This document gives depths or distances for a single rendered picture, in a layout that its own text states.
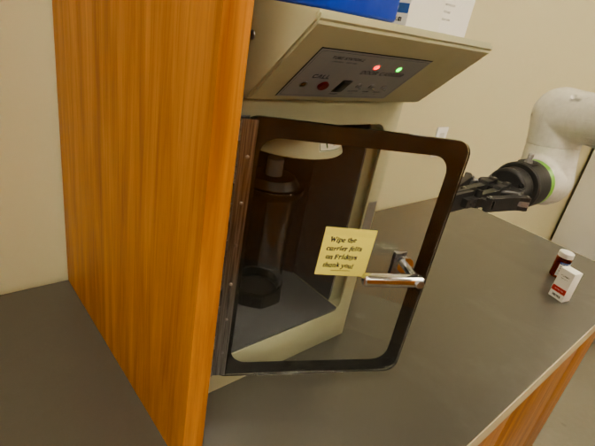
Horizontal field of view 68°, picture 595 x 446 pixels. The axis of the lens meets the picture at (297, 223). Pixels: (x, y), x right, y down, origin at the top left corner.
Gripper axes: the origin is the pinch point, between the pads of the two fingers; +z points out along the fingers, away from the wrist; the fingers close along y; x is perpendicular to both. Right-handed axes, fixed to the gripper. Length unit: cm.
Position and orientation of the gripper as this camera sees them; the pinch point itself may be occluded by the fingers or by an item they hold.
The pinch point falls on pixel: (456, 200)
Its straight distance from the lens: 75.8
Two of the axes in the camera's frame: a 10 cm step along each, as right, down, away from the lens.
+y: 6.3, 4.3, -6.5
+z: -7.6, 1.6, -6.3
